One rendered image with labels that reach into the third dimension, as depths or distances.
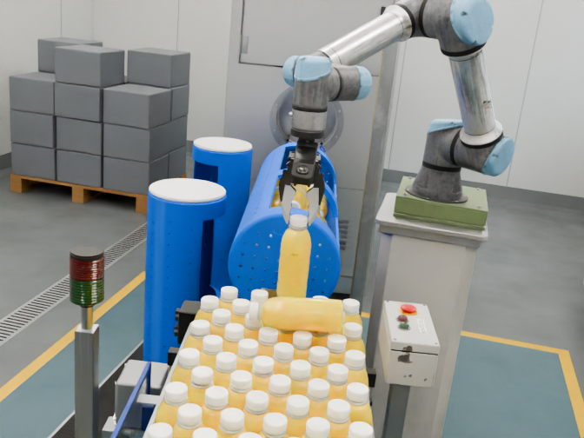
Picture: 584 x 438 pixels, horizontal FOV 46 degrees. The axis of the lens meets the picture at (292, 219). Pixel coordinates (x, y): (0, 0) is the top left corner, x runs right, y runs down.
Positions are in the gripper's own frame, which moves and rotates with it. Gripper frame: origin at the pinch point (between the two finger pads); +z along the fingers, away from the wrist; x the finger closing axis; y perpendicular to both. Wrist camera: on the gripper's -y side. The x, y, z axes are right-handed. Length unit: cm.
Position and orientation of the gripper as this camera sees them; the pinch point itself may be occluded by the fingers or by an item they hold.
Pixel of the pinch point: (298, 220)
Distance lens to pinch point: 154.2
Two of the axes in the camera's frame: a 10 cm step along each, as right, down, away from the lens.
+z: -0.9, 9.5, 3.1
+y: 0.5, -3.1, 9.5
